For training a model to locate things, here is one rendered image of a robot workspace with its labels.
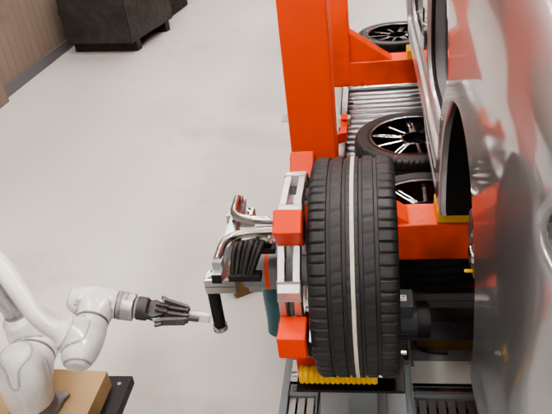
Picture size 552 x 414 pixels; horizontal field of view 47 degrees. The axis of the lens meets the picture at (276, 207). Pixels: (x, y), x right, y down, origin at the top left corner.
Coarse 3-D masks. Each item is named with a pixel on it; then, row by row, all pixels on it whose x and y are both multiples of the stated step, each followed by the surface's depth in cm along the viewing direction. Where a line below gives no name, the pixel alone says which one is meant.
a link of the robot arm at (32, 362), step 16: (0, 352) 204; (16, 352) 202; (32, 352) 203; (48, 352) 213; (0, 368) 200; (16, 368) 199; (32, 368) 201; (48, 368) 210; (0, 384) 201; (16, 384) 200; (32, 384) 202; (48, 384) 208; (16, 400) 202; (32, 400) 204; (48, 400) 210
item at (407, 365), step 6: (408, 360) 248; (408, 366) 248; (408, 372) 245; (408, 378) 242; (408, 384) 240; (408, 390) 237; (318, 396) 239; (408, 396) 235; (318, 402) 237; (408, 402) 232; (318, 408) 234; (408, 408) 230; (414, 408) 227
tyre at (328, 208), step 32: (320, 160) 182; (384, 160) 178; (320, 192) 168; (384, 192) 165; (320, 224) 162; (384, 224) 160; (320, 256) 160; (384, 256) 157; (320, 288) 160; (384, 288) 157; (320, 320) 162; (384, 320) 159; (320, 352) 168; (352, 352) 165; (384, 352) 164
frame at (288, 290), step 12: (288, 180) 185; (300, 180) 184; (288, 192) 180; (300, 192) 178; (288, 204) 179; (300, 204) 172; (300, 252) 168; (300, 264) 167; (300, 276) 167; (276, 288) 166; (288, 288) 165; (300, 288) 165; (288, 300) 166; (300, 300) 166; (288, 312) 173; (300, 312) 168
